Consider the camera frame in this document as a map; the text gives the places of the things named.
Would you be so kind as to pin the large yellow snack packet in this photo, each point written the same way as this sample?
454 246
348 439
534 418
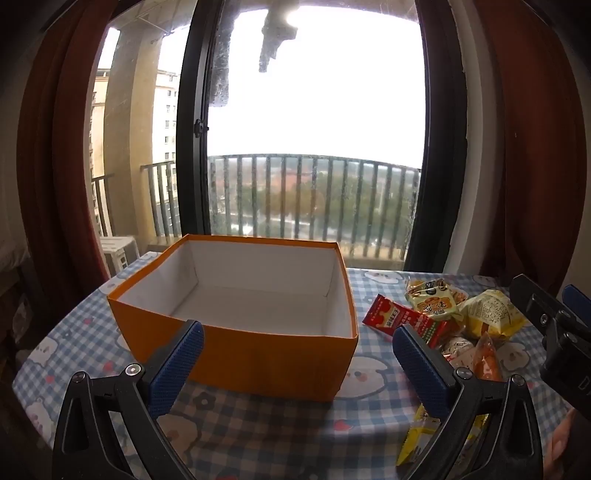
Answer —
491 314

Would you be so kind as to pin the person's right hand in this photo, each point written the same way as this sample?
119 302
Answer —
570 443

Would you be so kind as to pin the balcony railing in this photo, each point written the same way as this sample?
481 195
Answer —
323 159

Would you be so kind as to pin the red-brown curtain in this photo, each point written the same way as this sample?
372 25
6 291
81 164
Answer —
531 161
55 161

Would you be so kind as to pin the blue checked tablecloth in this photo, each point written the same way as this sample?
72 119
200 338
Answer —
277 429

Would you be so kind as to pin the black window frame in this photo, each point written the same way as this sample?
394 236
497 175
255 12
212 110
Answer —
194 184

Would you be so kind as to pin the beige apartment building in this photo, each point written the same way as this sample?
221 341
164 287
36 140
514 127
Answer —
164 115

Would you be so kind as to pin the clear packet of round snacks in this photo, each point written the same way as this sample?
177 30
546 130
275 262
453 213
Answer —
457 348

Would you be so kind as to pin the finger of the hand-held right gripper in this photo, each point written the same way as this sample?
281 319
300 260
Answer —
579 302
531 295

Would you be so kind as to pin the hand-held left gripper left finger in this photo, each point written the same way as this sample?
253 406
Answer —
178 364

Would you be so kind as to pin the small yellow snack packet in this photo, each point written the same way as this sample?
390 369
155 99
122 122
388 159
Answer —
418 438

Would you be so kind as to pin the white air conditioner unit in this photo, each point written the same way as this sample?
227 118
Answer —
117 254

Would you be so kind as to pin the hanging dark cloth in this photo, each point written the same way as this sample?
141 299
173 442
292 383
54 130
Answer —
272 41

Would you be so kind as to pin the clear orange snack packet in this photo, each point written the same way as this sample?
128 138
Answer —
487 362

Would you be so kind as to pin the red snack packet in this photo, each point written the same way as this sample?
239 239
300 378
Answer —
392 318

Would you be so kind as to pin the orange cardboard box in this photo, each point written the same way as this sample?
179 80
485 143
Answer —
258 360

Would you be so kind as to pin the yellow-green snack packet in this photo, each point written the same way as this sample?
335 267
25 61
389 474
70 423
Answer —
434 302

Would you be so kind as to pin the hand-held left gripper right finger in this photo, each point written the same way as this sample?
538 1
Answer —
422 369

